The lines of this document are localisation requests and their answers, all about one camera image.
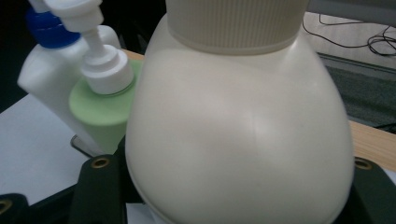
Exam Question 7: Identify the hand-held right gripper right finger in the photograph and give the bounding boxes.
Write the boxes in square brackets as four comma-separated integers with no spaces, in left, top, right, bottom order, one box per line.
[332,157,396,224]

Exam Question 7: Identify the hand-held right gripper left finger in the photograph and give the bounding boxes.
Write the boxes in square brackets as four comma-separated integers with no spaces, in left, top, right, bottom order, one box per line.
[68,136,145,224]

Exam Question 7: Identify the green pump bottle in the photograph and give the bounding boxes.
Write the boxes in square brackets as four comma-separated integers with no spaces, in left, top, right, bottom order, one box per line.
[43,0,146,156]

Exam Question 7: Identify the white bottle with blue pump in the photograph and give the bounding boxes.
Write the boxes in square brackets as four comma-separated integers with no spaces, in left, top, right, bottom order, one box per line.
[17,0,122,157]

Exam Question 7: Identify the cream pump bottle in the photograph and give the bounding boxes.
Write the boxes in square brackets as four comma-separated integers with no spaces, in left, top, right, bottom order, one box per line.
[124,0,356,224]

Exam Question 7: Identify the white table mat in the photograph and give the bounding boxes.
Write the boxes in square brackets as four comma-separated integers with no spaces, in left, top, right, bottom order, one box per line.
[0,92,129,224]

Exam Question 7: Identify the black floor cables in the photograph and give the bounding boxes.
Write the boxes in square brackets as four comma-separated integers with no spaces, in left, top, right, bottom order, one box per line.
[302,13,396,58]

